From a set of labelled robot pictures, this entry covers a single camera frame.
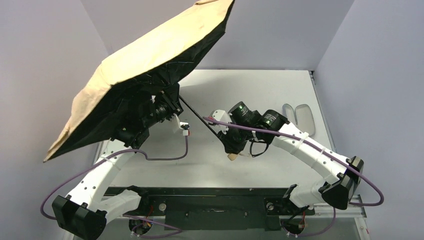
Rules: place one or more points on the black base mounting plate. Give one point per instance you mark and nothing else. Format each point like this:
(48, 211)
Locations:
(215, 212)

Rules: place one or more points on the lilac umbrella case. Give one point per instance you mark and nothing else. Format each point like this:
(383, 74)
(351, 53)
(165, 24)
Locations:
(301, 116)

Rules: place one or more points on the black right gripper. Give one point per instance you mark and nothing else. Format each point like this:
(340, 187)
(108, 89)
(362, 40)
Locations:
(232, 142)

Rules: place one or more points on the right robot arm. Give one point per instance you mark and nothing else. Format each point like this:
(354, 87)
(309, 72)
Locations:
(339, 176)

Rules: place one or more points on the aluminium rail base frame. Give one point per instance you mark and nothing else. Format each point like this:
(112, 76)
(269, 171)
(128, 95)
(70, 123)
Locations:
(318, 221)

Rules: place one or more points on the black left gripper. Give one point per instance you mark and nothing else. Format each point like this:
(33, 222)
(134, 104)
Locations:
(170, 98)

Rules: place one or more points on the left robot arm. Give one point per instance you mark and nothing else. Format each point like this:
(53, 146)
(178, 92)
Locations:
(99, 172)

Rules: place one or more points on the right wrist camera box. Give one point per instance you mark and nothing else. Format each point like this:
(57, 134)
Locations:
(221, 116)

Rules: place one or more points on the beige folding umbrella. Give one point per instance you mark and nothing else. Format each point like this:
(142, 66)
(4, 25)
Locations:
(153, 63)

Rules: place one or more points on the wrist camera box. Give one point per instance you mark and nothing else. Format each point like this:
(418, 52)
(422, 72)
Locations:
(221, 116)
(179, 126)

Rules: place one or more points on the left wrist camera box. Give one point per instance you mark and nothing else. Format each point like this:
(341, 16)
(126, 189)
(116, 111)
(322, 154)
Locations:
(179, 126)

